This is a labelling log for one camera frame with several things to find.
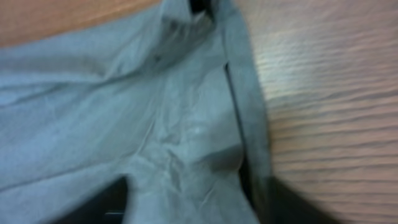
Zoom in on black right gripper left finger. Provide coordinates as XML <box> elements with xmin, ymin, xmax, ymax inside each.
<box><xmin>50</xmin><ymin>177</ymin><xmax>129</xmax><ymax>224</ymax></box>

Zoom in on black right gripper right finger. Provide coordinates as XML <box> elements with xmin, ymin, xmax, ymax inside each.
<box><xmin>257</xmin><ymin>177</ymin><xmax>341</xmax><ymax>224</ymax></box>

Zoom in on grey shorts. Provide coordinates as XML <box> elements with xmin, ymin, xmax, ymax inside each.
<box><xmin>1</xmin><ymin>1</ymin><xmax>269</xmax><ymax>223</ymax></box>

